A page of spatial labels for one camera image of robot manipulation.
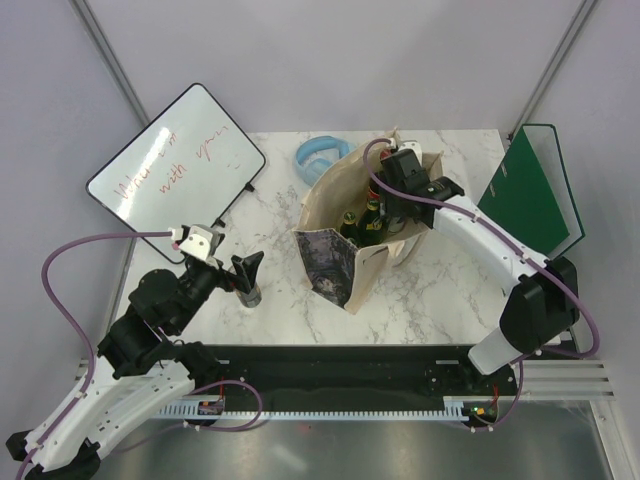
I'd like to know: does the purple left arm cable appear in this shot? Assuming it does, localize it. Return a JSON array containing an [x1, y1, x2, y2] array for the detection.
[[14, 230, 176, 480]]

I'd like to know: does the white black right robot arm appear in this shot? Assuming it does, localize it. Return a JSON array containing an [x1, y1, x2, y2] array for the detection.
[[379, 146, 579, 394]]

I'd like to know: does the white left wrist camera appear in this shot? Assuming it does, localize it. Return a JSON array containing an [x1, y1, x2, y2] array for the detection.
[[170, 224, 225, 266]]

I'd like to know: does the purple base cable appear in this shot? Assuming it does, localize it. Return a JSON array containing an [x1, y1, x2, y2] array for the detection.
[[99, 380, 266, 457], [449, 361, 526, 434]]

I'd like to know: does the light blue slotted cable duct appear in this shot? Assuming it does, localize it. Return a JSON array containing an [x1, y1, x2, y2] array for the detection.
[[152, 397, 469, 422]]

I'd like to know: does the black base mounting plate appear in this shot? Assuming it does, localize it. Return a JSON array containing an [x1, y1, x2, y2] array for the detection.
[[197, 345, 517, 408]]

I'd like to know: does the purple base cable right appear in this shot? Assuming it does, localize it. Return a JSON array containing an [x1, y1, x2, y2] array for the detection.
[[449, 361, 526, 434]]

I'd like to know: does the green ring binder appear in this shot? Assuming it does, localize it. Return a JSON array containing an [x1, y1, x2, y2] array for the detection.
[[478, 123, 585, 259]]

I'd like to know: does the black Schweppes drink can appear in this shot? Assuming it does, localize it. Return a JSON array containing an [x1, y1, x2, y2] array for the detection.
[[231, 264, 262, 308]]

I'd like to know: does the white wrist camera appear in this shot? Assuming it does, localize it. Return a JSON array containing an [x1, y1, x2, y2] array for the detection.
[[170, 224, 225, 266], [389, 139, 423, 162]]

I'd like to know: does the white dry-erase board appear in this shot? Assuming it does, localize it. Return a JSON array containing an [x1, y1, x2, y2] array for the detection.
[[86, 83, 266, 233]]

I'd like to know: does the Coca-Cola glass bottle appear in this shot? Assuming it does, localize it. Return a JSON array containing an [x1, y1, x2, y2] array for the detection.
[[368, 172, 385, 200]]

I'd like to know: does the cream canvas Monet tote bag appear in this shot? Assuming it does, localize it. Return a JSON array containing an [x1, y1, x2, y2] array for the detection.
[[293, 144, 429, 314]]

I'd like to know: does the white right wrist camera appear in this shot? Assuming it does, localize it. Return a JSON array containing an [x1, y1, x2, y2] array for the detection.
[[389, 139, 423, 162]]

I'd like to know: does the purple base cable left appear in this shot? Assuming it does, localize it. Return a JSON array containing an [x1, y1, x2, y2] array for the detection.
[[99, 380, 266, 457]]

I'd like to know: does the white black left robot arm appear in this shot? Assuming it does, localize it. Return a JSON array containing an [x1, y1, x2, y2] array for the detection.
[[6, 252, 264, 479]]

